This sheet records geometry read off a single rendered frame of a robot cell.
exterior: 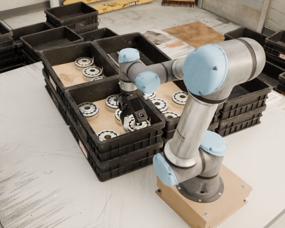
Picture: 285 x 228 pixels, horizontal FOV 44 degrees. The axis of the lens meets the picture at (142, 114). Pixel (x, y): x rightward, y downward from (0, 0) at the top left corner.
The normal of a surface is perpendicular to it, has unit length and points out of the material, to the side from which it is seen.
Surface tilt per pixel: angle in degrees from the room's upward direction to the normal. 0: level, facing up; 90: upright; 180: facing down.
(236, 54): 35
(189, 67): 81
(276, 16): 90
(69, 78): 0
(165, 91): 0
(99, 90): 90
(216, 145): 10
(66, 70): 0
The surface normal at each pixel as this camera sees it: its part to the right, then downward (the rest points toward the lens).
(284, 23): -0.77, 0.36
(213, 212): 0.09, -0.78
